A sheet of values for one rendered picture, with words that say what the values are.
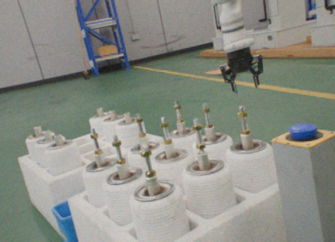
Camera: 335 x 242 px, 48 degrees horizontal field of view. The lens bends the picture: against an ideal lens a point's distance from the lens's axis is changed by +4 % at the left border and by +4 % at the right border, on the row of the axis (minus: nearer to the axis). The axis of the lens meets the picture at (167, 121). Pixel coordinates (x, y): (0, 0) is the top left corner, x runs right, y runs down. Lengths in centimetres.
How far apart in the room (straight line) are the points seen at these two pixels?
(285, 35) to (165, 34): 361
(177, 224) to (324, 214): 23
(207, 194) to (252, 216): 9
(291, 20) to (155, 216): 375
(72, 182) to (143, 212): 51
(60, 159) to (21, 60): 600
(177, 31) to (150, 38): 59
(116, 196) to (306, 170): 35
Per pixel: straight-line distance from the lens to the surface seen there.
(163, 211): 62
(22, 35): 707
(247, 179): 76
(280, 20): 417
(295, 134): 60
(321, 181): 61
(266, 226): 75
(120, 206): 74
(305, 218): 64
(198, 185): 68
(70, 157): 112
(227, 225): 68
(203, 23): 767
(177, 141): 92
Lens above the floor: 52
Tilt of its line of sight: 14 degrees down
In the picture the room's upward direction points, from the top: 12 degrees counter-clockwise
